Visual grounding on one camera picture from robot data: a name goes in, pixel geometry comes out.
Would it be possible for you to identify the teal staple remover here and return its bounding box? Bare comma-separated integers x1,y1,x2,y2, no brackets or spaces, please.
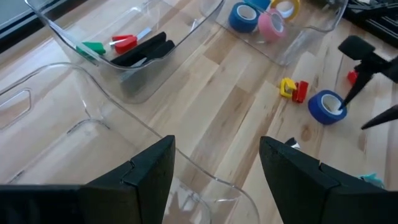
357,172,386,189

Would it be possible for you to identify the yellow tape roll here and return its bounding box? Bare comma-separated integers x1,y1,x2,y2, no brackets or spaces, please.
269,0,301,21

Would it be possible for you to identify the pink tape roll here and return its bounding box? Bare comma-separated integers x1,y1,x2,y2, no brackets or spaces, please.
257,8,287,43

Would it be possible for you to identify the yellow mini stapler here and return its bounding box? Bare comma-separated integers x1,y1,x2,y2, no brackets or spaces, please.
279,77,297,100

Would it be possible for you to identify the black staple remover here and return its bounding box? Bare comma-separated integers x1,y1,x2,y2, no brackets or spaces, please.
284,137,301,151

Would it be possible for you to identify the dark blue tape roll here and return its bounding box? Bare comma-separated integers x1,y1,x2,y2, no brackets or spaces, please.
228,2,261,34

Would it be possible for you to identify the light blue tape roll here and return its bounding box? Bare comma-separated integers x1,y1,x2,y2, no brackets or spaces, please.
244,0,271,11

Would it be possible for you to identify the purple blue tape roll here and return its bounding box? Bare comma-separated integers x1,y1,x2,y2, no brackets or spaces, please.
307,89,348,126

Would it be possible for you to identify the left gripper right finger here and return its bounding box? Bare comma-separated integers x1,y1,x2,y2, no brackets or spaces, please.
259,136,398,224

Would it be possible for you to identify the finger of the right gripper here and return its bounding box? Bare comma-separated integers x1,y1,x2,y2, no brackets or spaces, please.
339,72,374,110
360,104,398,131

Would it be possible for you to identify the red staple remover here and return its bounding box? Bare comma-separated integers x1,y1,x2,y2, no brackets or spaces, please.
346,70,359,86

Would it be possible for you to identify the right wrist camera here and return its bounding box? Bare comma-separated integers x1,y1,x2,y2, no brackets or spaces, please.
338,35,376,62

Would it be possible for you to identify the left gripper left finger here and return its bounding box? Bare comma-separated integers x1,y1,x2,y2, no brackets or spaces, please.
79,134,177,224

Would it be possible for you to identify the silver staple strip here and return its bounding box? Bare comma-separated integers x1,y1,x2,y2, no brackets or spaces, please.
136,27,152,40

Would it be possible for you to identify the clear plastic bin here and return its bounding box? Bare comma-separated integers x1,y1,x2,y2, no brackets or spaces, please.
0,62,261,224
200,0,349,67
25,0,225,104

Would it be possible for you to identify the green mini stapler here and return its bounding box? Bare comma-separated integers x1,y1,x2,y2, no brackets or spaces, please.
75,40,107,59

